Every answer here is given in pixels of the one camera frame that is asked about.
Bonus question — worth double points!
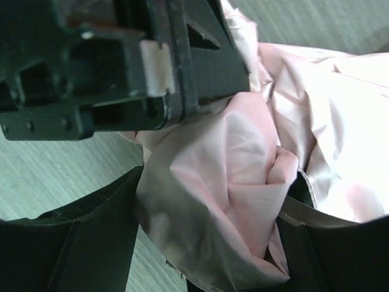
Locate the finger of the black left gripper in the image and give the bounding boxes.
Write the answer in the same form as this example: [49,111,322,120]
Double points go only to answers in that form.
[183,0,250,105]

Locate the pink folding umbrella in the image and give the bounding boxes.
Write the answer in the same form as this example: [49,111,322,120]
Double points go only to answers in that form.
[124,1,388,291]

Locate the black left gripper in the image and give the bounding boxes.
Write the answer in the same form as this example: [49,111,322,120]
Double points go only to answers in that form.
[1,1,199,141]

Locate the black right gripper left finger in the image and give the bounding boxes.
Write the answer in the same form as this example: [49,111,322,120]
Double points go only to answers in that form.
[1,167,142,292]

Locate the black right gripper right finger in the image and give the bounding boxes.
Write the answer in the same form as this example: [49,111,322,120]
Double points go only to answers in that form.
[276,175,388,291]

